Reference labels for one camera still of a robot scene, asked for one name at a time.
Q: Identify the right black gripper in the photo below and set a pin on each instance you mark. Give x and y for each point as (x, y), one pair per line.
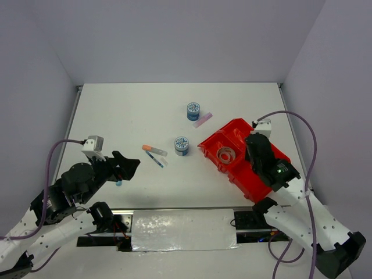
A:
(246, 154)

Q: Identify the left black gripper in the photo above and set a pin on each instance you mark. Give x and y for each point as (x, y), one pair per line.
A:
(129, 165)

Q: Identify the blue pen refill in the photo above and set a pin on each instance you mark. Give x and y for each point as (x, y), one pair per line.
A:
(154, 159)

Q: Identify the large clear tape roll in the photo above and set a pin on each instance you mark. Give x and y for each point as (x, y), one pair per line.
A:
(226, 149)

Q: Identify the small clear tape roll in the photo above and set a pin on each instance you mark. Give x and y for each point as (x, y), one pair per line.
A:
(225, 157)

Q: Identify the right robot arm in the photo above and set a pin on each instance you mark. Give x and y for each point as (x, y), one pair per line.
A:
(332, 245)

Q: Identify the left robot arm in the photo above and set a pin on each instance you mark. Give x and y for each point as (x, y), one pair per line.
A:
(53, 218)

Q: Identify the orange capped lead case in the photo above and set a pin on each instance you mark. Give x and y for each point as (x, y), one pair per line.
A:
(154, 150)

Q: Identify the red plastic bin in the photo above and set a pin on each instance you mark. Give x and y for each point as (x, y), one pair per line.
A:
(239, 172)

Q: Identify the near blue tape stack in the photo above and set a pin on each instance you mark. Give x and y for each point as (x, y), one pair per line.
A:
(181, 146)

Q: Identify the blue tape stack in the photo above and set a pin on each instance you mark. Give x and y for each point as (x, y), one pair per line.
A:
(193, 111)
(181, 146)

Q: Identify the pink eraser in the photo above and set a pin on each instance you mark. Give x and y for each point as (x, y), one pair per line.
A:
(202, 120)

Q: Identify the far blue tape stack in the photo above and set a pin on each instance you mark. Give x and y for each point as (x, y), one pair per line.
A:
(193, 111)

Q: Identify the silver foil base cover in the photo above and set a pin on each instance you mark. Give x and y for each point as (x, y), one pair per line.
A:
(183, 230)

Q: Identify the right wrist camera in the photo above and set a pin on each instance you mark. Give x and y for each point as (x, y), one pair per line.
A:
(262, 127)

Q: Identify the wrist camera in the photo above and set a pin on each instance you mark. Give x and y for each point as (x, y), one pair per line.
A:
(262, 127)
(92, 148)

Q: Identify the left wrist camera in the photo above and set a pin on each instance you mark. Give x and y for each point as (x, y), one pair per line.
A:
(92, 148)

